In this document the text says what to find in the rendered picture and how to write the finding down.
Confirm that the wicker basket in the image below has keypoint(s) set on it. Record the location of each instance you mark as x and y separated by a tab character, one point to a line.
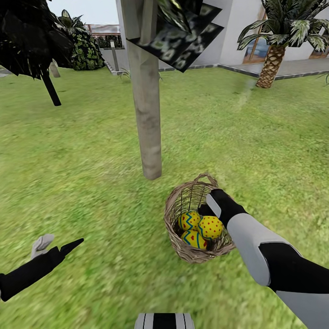
181	200

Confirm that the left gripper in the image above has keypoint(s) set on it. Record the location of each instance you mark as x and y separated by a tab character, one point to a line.
40	266

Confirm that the easter egg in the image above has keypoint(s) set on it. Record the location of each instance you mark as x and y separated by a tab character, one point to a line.
189	220
209	227
193	238

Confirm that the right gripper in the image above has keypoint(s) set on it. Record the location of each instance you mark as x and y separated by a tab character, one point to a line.
204	210

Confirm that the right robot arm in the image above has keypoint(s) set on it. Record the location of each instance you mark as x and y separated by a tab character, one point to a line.
273	262

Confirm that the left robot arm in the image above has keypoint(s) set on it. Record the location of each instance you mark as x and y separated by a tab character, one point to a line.
42	263

